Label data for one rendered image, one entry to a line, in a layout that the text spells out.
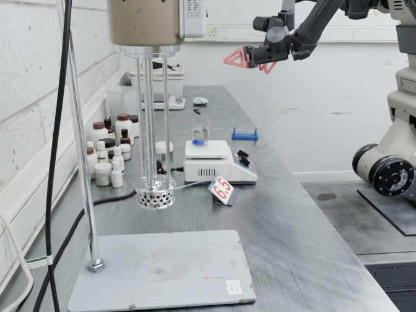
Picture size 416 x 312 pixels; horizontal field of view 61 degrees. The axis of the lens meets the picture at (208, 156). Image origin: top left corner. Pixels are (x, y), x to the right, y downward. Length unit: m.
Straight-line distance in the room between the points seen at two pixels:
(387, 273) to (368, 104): 1.55
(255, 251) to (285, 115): 1.92
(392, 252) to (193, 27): 1.23
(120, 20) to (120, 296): 0.41
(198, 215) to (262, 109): 1.76
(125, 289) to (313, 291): 0.31
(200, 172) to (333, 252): 0.39
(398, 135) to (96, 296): 1.32
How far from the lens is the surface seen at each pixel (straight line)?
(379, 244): 1.55
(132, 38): 0.48
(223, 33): 2.33
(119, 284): 0.64
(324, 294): 0.66
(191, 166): 0.93
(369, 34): 2.64
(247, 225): 0.79
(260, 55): 1.21
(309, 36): 1.17
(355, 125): 2.80
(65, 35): 0.42
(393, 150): 1.62
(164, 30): 0.48
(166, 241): 0.73
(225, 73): 2.41
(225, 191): 0.90
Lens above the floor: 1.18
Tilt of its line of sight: 22 degrees down
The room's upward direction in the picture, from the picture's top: 1 degrees clockwise
